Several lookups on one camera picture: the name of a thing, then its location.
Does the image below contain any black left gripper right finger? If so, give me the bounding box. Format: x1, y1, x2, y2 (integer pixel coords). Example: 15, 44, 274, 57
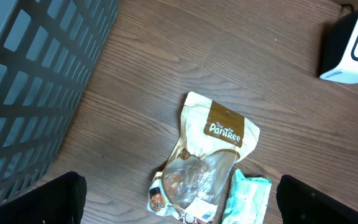
276, 175, 358, 224

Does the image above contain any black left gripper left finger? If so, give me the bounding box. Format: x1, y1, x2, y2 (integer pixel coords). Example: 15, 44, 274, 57
0, 171, 87, 224

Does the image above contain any teal snack packet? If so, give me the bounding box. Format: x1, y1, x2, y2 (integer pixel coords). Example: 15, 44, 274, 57
221, 169, 272, 224

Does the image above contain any beige Pantree snack pouch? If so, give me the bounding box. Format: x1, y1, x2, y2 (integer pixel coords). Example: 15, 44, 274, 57
147, 91, 260, 223

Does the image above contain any white barcode scanner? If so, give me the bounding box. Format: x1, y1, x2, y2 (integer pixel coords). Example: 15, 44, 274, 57
319, 10, 358, 84

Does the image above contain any dark grey plastic basket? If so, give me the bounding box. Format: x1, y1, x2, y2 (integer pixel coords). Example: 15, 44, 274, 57
0, 0, 118, 206

